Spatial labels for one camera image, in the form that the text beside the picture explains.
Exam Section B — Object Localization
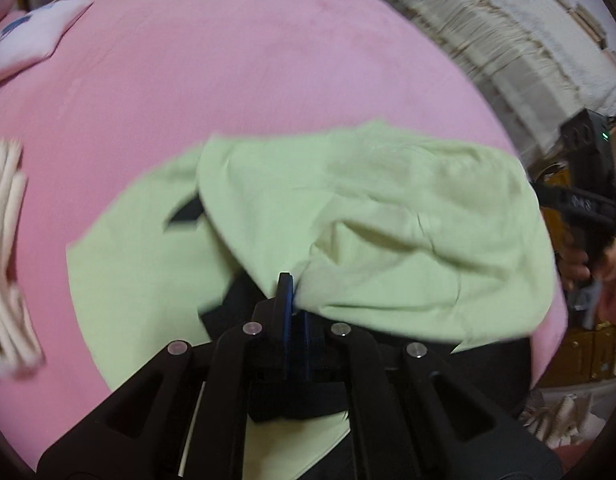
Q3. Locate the folded white blanket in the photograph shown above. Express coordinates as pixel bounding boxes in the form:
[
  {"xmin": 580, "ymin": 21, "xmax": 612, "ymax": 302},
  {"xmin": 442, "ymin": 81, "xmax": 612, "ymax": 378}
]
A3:
[{"xmin": 0, "ymin": 139, "xmax": 44, "ymax": 377}]

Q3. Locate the green and black hooded jacket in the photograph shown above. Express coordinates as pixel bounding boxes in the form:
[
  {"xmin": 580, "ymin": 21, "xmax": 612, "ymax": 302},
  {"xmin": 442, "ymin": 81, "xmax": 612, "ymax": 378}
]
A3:
[{"xmin": 65, "ymin": 119, "xmax": 571, "ymax": 480}]

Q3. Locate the sofa with lace cover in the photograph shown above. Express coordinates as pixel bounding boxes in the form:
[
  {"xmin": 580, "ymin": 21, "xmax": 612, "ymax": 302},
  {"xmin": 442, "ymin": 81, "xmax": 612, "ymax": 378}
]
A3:
[{"xmin": 373, "ymin": 0, "xmax": 616, "ymax": 128}]

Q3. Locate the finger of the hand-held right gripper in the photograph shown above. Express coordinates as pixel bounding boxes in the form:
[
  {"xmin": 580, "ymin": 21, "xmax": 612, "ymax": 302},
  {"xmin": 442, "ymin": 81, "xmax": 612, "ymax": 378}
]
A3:
[{"xmin": 532, "ymin": 182, "xmax": 616, "ymax": 236}]

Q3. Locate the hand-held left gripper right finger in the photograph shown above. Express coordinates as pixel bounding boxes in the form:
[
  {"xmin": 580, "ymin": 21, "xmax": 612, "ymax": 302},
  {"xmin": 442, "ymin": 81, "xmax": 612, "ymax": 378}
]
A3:
[{"xmin": 293, "ymin": 310, "xmax": 564, "ymax": 480}]

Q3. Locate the white printed pillow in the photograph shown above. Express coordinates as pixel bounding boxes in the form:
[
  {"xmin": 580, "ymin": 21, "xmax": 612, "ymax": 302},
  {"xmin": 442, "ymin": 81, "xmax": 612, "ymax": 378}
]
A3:
[{"xmin": 0, "ymin": 0, "xmax": 94, "ymax": 87}]

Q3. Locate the person's right hand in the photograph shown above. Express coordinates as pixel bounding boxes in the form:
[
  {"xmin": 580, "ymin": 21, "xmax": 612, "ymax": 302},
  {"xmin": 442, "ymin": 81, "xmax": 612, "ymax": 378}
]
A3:
[{"xmin": 558, "ymin": 237, "xmax": 616, "ymax": 333}]

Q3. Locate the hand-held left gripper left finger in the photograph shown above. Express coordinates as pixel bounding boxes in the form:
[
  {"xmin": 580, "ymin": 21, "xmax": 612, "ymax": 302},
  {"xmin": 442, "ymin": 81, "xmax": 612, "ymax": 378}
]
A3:
[{"xmin": 38, "ymin": 272, "xmax": 293, "ymax": 480}]

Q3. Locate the wooden drawer cabinet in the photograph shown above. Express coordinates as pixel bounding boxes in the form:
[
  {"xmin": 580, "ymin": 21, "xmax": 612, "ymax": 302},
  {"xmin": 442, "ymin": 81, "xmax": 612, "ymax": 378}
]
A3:
[{"xmin": 535, "ymin": 162, "xmax": 616, "ymax": 388}]

